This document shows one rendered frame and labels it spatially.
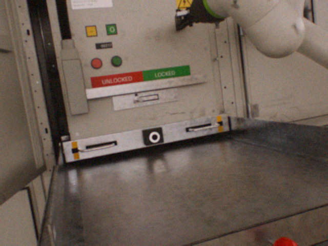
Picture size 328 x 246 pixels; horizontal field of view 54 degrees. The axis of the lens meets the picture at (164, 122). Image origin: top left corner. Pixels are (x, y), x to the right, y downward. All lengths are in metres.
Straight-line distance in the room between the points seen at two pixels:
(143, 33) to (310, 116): 0.73
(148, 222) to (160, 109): 0.57
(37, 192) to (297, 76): 1.01
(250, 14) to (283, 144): 0.36
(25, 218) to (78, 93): 0.44
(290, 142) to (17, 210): 0.81
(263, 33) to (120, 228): 0.47
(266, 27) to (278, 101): 0.61
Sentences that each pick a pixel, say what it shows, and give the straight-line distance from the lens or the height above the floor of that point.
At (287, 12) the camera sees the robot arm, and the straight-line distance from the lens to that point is 0.72.
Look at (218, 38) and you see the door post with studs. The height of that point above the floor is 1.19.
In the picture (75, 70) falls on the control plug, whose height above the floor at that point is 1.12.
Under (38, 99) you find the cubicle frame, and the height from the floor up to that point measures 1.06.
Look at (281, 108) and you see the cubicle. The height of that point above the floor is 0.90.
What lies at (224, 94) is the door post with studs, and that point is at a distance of 1.18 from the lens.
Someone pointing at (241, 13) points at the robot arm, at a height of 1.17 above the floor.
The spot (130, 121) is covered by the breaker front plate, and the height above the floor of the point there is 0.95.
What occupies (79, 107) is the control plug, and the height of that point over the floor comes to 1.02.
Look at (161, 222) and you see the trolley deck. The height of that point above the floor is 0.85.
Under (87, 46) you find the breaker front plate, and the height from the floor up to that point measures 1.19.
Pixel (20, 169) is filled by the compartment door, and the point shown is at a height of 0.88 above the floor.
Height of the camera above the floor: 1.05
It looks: 7 degrees down
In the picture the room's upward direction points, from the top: 8 degrees counter-clockwise
